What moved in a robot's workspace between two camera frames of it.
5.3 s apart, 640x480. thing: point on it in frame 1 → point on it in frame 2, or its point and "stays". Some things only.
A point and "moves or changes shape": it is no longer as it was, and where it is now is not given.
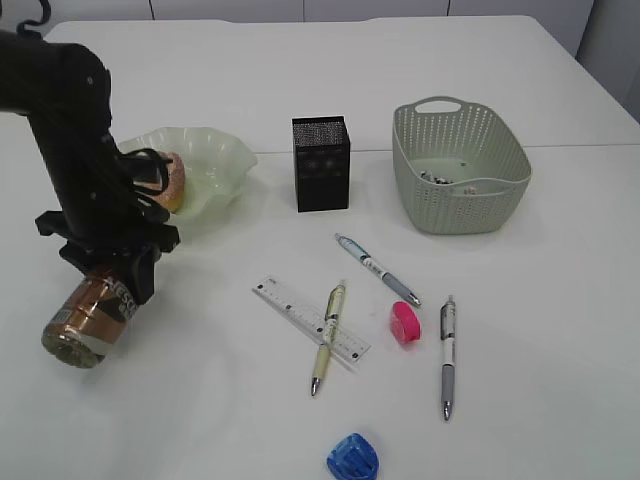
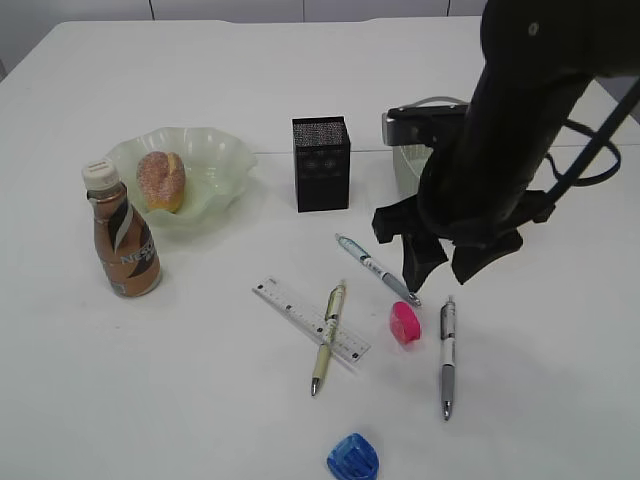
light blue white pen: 394,283 stays
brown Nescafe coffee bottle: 91,320 moves or changes shape
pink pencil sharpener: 404,323 stays
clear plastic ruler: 312,318 stays
